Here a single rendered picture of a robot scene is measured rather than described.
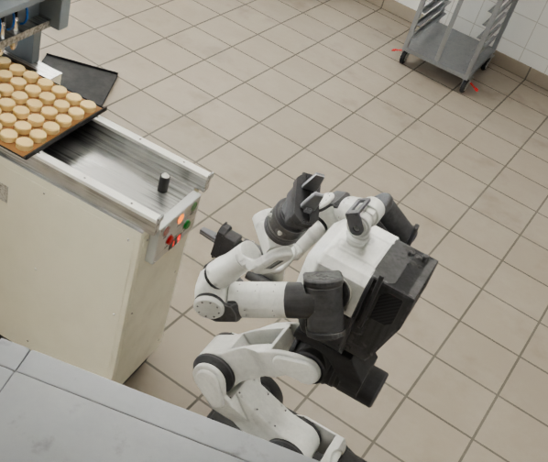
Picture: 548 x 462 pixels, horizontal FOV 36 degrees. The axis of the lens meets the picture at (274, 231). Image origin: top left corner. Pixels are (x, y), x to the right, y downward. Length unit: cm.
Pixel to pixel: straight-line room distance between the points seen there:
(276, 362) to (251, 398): 28
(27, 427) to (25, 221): 204
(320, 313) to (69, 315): 108
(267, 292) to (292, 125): 282
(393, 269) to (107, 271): 91
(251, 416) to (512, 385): 144
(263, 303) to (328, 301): 16
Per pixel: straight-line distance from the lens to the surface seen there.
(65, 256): 273
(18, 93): 284
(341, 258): 216
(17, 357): 81
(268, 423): 271
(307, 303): 205
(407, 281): 219
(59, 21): 301
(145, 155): 275
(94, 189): 252
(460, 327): 392
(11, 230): 283
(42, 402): 78
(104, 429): 76
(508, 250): 454
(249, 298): 209
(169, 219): 255
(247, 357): 257
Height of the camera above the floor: 242
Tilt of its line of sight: 37 degrees down
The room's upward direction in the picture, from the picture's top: 18 degrees clockwise
